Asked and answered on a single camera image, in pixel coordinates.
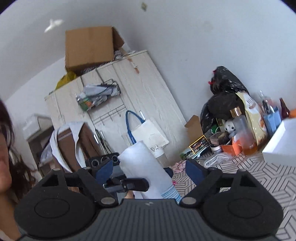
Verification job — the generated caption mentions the white shopping bag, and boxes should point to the white shopping bag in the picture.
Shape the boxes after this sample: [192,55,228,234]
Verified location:
[118,141,182,203]

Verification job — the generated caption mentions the snack bag beige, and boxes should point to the snack bag beige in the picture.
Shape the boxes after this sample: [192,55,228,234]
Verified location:
[236,92,268,148]

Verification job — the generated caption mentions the black plastic bag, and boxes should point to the black plastic bag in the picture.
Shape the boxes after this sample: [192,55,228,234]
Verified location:
[200,66,248,133]

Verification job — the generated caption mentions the brown white garment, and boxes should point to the brown white garment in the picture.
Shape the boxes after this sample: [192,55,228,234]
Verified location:
[50,121,103,173]

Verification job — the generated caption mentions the orange cardboard box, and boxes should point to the orange cardboard box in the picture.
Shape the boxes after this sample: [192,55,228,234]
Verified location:
[221,137,242,156]

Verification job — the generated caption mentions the pink scrunchie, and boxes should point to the pink scrunchie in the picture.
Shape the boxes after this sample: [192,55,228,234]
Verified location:
[171,161,186,174]

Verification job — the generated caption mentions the white wooden wardrobe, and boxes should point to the white wooden wardrobe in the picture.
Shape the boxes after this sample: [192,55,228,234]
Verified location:
[45,50,188,165]

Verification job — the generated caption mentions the picture postcard book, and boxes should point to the picture postcard book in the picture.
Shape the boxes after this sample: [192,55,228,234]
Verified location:
[180,136,210,160]

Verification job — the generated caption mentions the white tablet box lid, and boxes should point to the white tablet box lid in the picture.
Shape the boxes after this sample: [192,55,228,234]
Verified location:
[262,118,296,167]

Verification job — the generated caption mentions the frosted clear bottle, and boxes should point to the frosted clear bottle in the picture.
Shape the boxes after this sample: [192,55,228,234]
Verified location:
[230,106,257,156]

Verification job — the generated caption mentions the panda plush toy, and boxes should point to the panda plush toy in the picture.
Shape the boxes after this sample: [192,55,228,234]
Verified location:
[224,120,236,138]

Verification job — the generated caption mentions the brown cardboard piece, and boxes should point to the brown cardboard piece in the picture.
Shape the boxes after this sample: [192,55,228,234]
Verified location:
[185,115,204,144]

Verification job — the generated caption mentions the blue pen holder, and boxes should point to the blue pen holder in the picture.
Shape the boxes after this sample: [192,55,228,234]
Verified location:
[263,106,281,137]

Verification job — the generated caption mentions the brown glass bottle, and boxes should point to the brown glass bottle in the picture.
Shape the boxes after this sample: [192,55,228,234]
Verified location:
[280,98,290,120]

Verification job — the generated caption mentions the large cardboard box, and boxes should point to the large cardboard box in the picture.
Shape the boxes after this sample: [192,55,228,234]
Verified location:
[65,26,125,74]

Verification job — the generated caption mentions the white string bundle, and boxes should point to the white string bundle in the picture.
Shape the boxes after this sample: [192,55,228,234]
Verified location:
[203,152,228,168]

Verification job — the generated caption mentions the white tote bag blue handles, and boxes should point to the white tote bag blue handles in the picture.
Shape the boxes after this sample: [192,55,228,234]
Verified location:
[125,110,169,158]

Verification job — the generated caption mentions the wire hanging basket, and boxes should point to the wire hanging basket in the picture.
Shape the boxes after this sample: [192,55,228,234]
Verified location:
[76,79,122,112]

